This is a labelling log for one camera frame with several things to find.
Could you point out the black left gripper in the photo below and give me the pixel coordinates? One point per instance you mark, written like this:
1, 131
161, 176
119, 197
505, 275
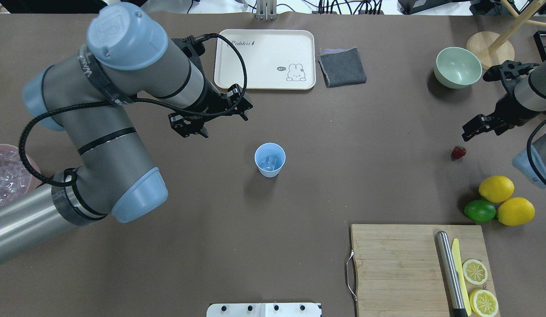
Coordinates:
210, 101

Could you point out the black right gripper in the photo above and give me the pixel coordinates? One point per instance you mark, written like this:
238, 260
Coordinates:
508, 112

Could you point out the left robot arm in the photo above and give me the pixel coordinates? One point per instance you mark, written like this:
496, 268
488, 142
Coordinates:
128, 58

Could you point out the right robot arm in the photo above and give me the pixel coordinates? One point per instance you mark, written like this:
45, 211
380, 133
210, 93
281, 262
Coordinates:
524, 100

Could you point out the light blue plastic cup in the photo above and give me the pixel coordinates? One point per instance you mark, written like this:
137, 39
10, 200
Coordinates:
268, 149

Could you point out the wooden cup tree stand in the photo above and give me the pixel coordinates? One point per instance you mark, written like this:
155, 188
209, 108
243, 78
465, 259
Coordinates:
491, 48

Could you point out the clear ice cubes pile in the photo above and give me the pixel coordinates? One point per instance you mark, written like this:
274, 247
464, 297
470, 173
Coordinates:
4, 176

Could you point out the red strawberry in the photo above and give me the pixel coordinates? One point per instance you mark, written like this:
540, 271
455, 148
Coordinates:
458, 152

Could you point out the mint green bowl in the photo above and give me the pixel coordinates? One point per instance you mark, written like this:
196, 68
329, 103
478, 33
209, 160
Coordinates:
457, 68

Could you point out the yellow lemon lower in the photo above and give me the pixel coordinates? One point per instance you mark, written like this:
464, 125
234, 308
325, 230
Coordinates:
496, 189

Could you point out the yellow lemon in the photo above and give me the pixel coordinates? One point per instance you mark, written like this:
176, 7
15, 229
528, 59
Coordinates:
496, 189
516, 211

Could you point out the green lime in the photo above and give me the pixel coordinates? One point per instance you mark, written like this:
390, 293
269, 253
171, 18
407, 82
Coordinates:
480, 211

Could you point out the cream rabbit tray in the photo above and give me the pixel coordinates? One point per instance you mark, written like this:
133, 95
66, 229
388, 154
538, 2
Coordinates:
276, 59

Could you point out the yellow lemon upper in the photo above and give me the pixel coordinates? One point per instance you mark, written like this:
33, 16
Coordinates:
516, 211

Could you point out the yellow plastic knife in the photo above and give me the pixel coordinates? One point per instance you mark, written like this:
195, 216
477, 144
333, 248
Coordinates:
455, 248

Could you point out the grey folded cloth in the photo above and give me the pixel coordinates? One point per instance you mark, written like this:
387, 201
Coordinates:
342, 67

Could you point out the lemon half lower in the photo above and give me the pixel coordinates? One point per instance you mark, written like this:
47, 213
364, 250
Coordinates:
475, 271

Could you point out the lemon half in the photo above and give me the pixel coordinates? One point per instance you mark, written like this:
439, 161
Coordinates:
475, 271
483, 303

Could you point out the bamboo cutting board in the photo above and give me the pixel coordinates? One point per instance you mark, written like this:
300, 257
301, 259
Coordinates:
398, 271

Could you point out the lemon half upper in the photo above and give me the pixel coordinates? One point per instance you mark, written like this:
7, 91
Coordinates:
483, 303

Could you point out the steel muddler black tip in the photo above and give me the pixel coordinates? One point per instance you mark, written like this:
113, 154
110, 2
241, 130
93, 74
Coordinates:
453, 284

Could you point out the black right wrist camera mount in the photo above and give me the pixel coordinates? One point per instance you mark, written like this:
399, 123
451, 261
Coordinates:
510, 74

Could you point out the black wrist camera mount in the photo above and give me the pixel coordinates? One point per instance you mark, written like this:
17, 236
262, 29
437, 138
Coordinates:
510, 74
193, 45

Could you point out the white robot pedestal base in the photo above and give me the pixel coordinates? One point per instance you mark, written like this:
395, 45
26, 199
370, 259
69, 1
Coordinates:
265, 309

